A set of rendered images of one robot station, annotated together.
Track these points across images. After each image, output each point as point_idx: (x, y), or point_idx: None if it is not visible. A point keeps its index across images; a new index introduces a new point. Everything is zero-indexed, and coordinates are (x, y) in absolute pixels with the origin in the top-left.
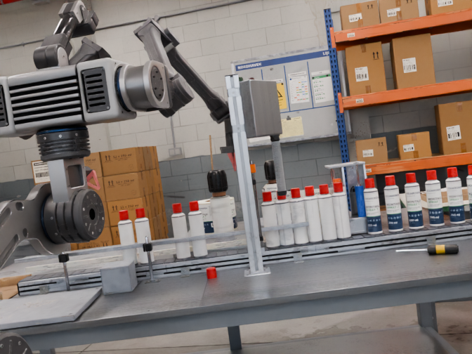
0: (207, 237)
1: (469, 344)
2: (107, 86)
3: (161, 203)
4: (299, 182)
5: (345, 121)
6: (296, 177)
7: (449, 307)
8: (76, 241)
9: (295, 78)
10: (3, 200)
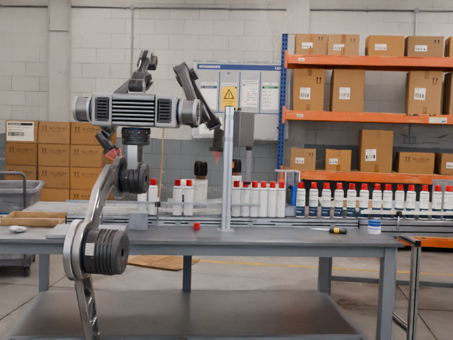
0: (195, 204)
1: (350, 311)
2: (171, 110)
3: None
4: None
5: (284, 129)
6: None
7: (342, 288)
8: (135, 193)
9: (247, 84)
10: None
